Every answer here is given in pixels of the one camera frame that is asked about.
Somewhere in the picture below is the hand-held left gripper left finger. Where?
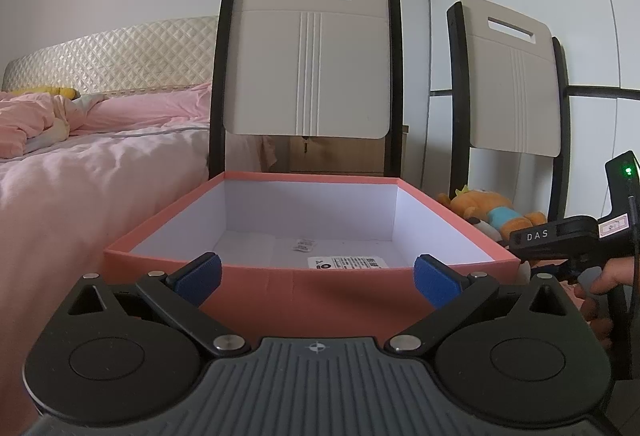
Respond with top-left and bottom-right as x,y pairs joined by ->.
66,252 -> 250,358

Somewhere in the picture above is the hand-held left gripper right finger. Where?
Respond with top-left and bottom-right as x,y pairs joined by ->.
387,254 -> 573,356

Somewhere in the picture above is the pink cardboard box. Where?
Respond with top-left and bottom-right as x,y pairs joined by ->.
103,171 -> 521,342

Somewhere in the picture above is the person's right hand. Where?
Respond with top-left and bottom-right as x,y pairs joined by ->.
574,261 -> 640,349

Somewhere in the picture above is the orange plush toy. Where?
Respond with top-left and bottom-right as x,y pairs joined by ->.
437,186 -> 548,242

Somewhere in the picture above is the white label sticker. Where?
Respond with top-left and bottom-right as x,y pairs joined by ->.
308,256 -> 386,271

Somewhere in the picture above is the black horizontal bar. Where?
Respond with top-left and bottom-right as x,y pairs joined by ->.
429,86 -> 640,102

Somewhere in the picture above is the wooden nightstand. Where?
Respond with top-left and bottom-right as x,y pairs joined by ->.
260,133 -> 412,177

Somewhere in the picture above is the pink pillow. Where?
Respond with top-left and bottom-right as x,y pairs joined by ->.
70,83 -> 212,137

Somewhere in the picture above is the yellow plush toy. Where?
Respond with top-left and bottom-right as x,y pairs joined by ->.
10,86 -> 79,103

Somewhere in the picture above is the cream quilted headboard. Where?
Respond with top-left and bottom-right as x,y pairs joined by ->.
2,15 -> 219,98

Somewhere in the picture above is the cream chair with black frame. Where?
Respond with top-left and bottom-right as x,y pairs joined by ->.
207,0 -> 405,179
446,0 -> 573,222

